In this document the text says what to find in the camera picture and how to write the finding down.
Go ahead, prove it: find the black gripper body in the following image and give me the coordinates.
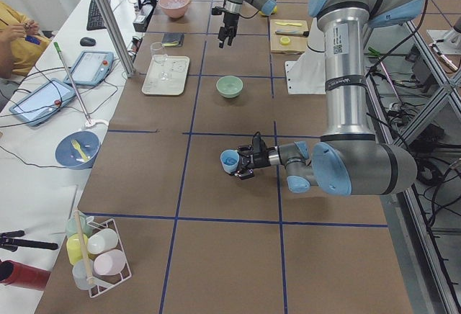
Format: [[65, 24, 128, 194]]
[[241, 132, 279, 170], [219, 11, 239, 37]]

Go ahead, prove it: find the light blue plastic cup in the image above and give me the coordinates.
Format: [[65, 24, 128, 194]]
[[220, 149, 240, 174]]

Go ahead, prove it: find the light green ceramic bowl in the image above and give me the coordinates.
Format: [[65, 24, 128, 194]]
[[216, 76, 243, 99]]

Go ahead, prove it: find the pink bowl of ice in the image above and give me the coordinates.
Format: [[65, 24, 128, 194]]
[[158, 0, 191, 19]]

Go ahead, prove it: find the blue bowl with fork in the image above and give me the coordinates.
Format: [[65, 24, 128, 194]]
[[55, 130, 100, 170]]

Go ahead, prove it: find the yellow lemon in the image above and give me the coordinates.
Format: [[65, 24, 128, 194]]
[[259, 6, 277, 17]]

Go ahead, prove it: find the grey folded cloth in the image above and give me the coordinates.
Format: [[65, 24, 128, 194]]
[[161, 32, 184, 48]]

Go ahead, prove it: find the lemon half slice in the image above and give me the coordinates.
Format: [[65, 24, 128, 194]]
[[279, 36, 291, 46]]

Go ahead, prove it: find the wooden cutting board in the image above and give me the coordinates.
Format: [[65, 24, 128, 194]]
[[269, 19, 309, 54]]

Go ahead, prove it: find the clear glass beaker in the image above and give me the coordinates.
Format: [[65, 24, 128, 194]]
[[150, 42, 168, 65]]

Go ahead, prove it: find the cream bear serving tray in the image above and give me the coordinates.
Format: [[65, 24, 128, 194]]
[[141, 55, 190, 96]]

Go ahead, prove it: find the yellow plastic knife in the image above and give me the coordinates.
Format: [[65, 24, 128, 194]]
[[274, 21, 303, 27]]

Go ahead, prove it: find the black keyboard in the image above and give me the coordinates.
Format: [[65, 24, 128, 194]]
[[86, 0, 105, 31]]

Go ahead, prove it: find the black computer mouse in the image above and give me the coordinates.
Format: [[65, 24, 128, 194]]
[[79, 37, 97, 47]]

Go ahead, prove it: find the blue teach pendant tablet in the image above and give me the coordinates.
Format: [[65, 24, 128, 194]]
[[9, 78, 76, 127]]

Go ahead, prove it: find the person in yellow shirt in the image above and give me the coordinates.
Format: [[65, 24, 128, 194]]
[[1, 2, 50, 79]]

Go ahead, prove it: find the red cylinder bottle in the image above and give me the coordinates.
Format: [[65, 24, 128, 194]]
[[1, 260, 51, 291]]

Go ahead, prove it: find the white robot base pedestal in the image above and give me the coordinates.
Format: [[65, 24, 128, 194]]
[[285, 18, 326, 94]]

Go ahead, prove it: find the aluminium frame post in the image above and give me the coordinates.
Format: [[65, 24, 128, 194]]
[[95, 0, 135, 78]]

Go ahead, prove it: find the white wire cup rack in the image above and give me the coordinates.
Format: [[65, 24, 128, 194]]
[[66, 210, 133, 298]]

